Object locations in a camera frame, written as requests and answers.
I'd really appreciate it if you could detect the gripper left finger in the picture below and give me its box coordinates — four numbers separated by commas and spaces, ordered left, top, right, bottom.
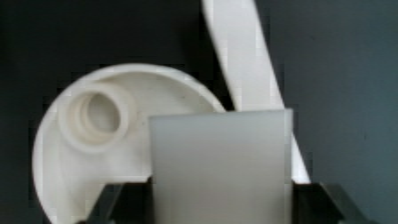
77, 182, 153, 224

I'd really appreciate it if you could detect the white U-shaped fence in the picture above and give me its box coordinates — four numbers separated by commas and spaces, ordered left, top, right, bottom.
201, 0, 311, 184

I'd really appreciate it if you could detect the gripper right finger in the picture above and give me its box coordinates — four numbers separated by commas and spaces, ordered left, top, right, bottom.
292, 183, 371, 224

